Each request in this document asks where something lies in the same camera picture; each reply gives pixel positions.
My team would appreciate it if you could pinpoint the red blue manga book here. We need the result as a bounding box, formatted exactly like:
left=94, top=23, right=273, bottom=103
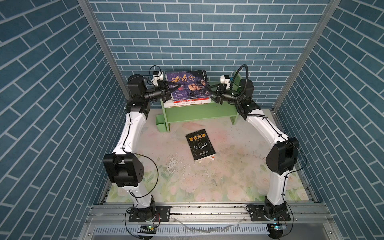
left=173, top=97, right=211, bottom=104

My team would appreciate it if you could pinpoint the black book with gold text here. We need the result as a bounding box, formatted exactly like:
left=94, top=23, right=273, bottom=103
left=186, top=129, right=216, bottom=161

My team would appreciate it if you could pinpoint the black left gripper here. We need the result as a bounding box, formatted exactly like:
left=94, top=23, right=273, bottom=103
left=140, top=81, right=179, bottom=104

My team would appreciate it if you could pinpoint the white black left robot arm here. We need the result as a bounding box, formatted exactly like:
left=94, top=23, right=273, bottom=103
left=103, top=75, right=181, bottom=214

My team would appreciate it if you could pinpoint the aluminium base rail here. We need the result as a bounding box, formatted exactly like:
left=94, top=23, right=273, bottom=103
left=85, top=201, right=334, bottom=226

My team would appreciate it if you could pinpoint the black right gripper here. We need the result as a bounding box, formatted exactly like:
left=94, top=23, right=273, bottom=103
left=205, top=85, right=243, bottom=107

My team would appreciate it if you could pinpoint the white book with brown bars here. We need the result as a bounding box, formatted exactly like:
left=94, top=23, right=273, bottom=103
left=164, top=99, right=211, bottom=108

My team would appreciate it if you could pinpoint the green wooden two-tier shelf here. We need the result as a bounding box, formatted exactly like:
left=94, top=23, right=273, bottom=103
left=155, top=73, right=244, bottom=133

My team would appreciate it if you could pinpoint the small green side box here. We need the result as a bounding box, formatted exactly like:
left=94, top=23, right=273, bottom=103
left=156, top=115, right=168, bottom=133

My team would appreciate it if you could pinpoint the dark purple book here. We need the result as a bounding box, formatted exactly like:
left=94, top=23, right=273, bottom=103
left=166, top=70, right=212, bottom=102

